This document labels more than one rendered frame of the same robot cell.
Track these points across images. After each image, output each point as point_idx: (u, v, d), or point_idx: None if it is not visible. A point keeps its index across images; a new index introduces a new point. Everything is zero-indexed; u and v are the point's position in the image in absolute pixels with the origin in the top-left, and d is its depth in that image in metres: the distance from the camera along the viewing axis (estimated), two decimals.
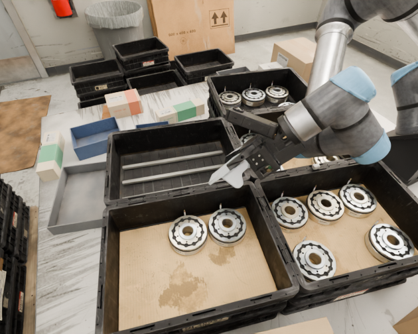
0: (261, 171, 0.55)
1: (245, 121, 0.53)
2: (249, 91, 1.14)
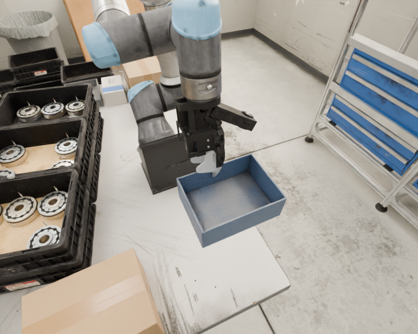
0: None
1: None
2: (51, 105, 1.26)
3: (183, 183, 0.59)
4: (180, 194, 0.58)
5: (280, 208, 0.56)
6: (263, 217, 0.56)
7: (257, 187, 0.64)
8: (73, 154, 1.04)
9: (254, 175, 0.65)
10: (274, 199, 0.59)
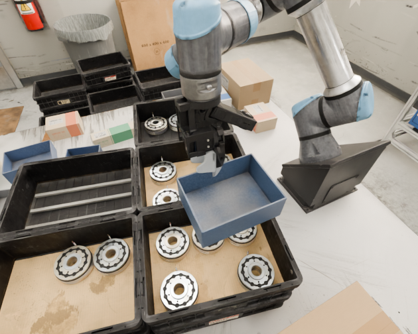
0: None
1: None
2: (176, 116, 1.20)
3: (183, 183, 0.59)
4: (180, 194, 0.58)
5: (280, 208, 0.56)
6: (263, 217, 0.56)
7: (257, 187, 0.64)
8: None
9: (254, 175, 0.65)
10: (274, 199, 0.59)
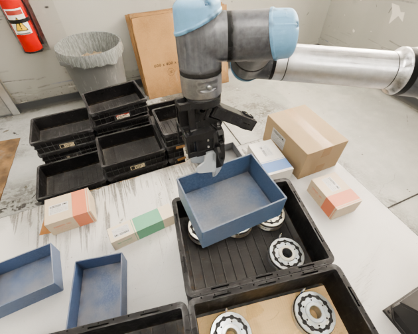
0: None
1: None
2: None
3: (183, 183, 0.59)
4: (180, 194, 0.58)
5: (280, 208, 0.56)
6: (263, 217, 0.56)
7: (257, 187, 0.64)
8: None
9: (254, 175, 0.65)
10: (274, 199, 0.59)
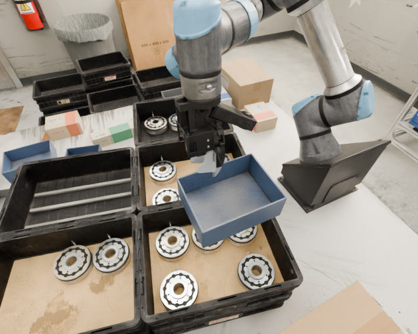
0: None
1: None
2: (176, 115, 1.19)
3: (183, 183, 0.59)
4: (180, 194, 0.58)
5: (280, 208, 0.56)
6: (263, 217, 0.56)
7: (257, 187, 0.64)
8: None
9: (254, 175, 0.65)
10: (274, 199, 0.59)
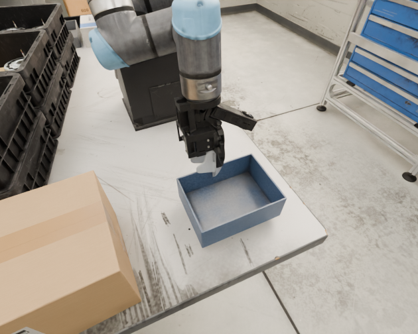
0: None
1: None
2: None
3: (183, 183, 0.59)
4: (180, 194, 0.58)
5: (280, 208, 0.56)
6: (263, 217, 0.56)
7: (257, 187, 0.64)
8: None
9: (254, 175, 0.65)
10: (274, 199, 0.59)
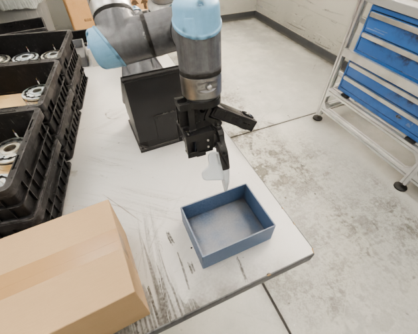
0: None
1: None
2: (23, 54, 1.07)
3: (186, 211, 0.68)
4: (184, 221, 0.67)
5: (270, 233, 0.65)
6: (255, 242, 0.64)
7: (251, 212, 0.73)
8: None
9: (249, 202, 0.73)
10: (265, 224, 0.67)
